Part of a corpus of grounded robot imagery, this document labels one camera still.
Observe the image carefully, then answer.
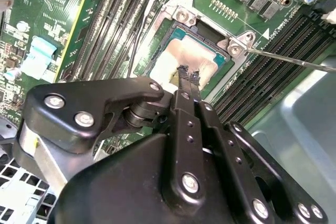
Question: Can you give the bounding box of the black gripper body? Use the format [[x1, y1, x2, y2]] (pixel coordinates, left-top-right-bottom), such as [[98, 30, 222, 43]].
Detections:
[[49, 132, 248, 224]]

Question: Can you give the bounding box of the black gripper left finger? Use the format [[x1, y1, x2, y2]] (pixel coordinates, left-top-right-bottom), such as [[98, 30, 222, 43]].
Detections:
[[13, 65, 208, 206]]

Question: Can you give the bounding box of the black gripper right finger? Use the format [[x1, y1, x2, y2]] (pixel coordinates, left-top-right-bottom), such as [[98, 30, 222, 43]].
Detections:
[[192, 69, 330, 224]]

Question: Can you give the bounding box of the metal locking lever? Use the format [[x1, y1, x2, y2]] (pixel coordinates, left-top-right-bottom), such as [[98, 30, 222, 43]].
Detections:
[[246, 46, 336, 73], [127, 0, 156, 77]]

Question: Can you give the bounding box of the silver CPU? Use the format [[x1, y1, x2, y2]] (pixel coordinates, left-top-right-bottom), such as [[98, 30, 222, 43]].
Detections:
[[148, 34, 228, 93]]

